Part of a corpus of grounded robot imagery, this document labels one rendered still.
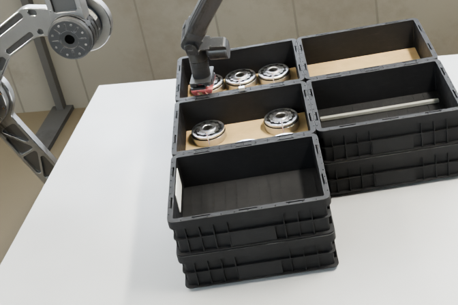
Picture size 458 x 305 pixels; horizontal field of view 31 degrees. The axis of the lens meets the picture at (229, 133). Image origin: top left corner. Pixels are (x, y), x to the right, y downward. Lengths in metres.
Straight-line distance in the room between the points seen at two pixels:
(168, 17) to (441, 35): 1.36
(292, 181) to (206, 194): 0.24
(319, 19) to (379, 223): 2.04
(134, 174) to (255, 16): 1.72
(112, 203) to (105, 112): 0.59
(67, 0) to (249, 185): 0.81
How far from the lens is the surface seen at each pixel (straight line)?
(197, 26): 2.36
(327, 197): 1.97
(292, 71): 2.75
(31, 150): 3.04
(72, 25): 2.55
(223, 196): 2.21
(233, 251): 2.05
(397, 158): 2.30
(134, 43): 4.35
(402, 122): 2.24
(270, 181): 2.23
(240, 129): 2.48
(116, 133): 2.88
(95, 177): 2.67
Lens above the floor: 2.11
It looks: 31 degrees down
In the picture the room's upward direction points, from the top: 12 degrees counter-clockwise
